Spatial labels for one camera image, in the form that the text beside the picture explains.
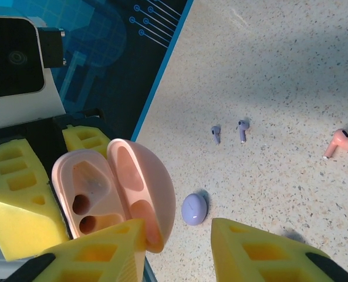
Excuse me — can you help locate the purple earbud charging case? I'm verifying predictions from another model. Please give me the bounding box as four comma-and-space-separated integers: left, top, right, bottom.
181, 192, 209, 226

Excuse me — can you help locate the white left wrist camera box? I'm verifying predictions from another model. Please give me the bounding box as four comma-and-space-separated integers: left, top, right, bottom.
0, 16, 67, 132

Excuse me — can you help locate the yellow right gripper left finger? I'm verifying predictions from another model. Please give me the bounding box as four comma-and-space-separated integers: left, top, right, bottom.
6, 218, 147, 282

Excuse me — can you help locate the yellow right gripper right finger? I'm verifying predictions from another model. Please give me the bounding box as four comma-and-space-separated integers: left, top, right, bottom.
211, 217, 348, 282

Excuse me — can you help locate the purple wireless earbud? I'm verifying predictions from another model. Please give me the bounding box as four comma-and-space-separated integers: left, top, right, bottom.
210, 125, 222, 145
236, 119, 250, 145

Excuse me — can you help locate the pink earbud charging case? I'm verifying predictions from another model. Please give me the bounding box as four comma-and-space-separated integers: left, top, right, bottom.
50, 137, 177, 253

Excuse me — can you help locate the pink wireless earbud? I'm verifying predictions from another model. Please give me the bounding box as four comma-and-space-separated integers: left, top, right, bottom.
322, 127, 348, 161

